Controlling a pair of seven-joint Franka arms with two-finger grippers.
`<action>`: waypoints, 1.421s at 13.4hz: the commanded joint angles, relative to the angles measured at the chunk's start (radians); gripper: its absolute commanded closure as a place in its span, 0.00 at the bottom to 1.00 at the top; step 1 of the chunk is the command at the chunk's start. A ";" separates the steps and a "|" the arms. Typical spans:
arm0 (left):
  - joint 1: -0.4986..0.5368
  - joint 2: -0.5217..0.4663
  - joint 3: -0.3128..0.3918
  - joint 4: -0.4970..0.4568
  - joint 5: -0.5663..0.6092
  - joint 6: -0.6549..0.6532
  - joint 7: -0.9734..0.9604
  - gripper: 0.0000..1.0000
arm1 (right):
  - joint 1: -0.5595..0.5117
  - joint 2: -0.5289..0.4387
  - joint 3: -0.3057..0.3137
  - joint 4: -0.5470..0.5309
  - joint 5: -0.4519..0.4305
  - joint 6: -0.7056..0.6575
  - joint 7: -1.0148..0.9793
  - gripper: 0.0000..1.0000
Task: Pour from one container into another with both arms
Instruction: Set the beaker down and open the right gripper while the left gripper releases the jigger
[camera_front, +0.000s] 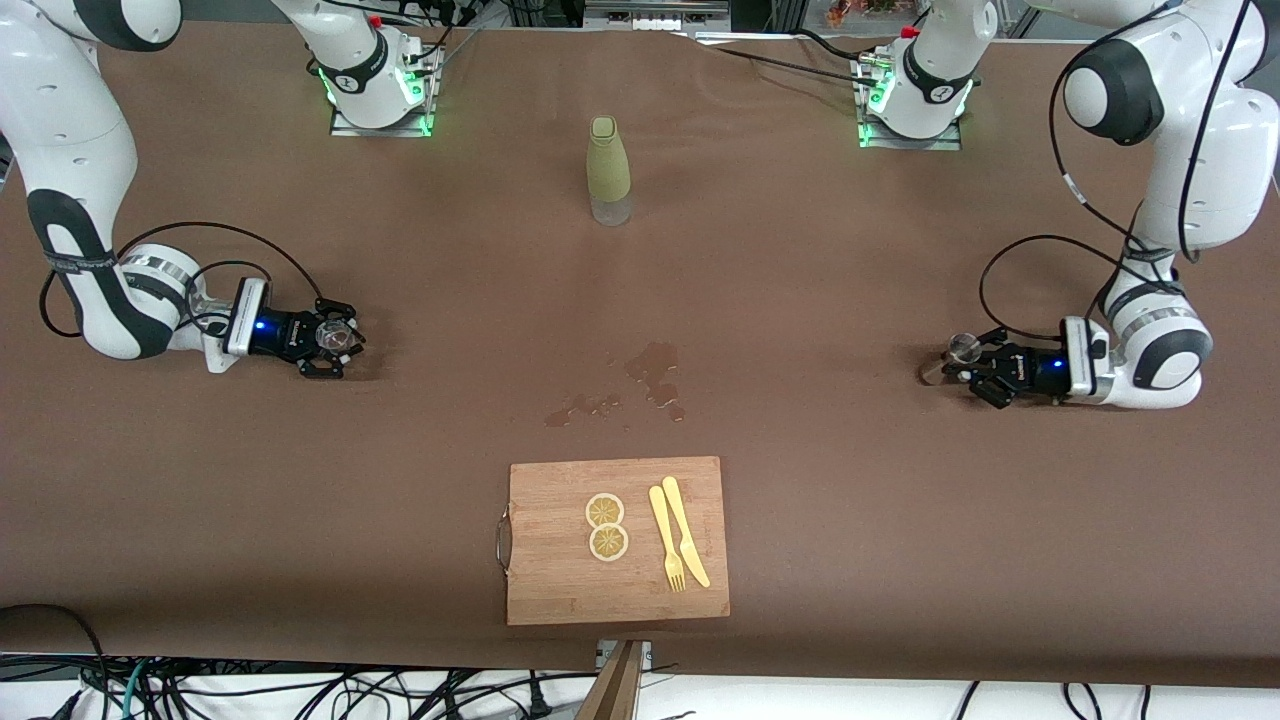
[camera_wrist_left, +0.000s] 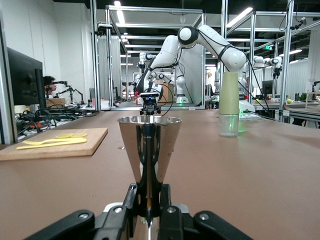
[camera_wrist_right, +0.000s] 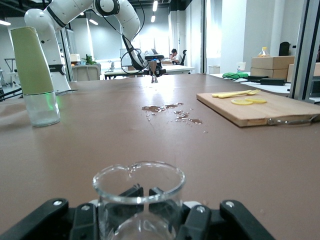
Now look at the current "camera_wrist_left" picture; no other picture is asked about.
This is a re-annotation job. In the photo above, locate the person with dark hair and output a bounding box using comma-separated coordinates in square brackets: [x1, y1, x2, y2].
[42, 75, 58, 99]

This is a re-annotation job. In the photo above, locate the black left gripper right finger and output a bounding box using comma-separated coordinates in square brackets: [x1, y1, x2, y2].
[159, 183, 254, 240]

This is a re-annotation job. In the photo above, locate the green-capped glass shaker bottle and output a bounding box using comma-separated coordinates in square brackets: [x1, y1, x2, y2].
[218, 71, 240, 138]

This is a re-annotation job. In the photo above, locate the yellow plastic knife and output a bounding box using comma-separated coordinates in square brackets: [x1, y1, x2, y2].
[16, 137, 88, 151]

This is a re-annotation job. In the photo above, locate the tangled cable pile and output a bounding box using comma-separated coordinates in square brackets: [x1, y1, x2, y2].
[14, 106, 100, 137]

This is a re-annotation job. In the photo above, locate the yellow plastic fork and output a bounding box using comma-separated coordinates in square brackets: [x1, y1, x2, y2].
[22, 136, 76, 146]

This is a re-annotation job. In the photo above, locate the aluminium frame cage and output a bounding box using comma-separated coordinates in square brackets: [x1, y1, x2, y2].
[90, 0, 296, 112]

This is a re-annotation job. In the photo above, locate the steel double-cone jigger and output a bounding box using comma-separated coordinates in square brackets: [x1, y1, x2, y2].
[116, 115, 183, 240]

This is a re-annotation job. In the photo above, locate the wooden cutting board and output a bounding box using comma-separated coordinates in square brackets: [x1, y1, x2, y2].
[0, 127, 109, 162]

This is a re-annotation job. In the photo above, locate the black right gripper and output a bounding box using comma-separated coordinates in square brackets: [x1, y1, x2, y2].
[139, 97, 162, 116]

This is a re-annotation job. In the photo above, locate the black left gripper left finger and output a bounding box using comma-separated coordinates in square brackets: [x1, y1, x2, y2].
[24, 183, 139, 240]

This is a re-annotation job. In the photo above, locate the black computer monitor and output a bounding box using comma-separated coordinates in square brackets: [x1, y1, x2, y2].
[6, 46, 47, 109]

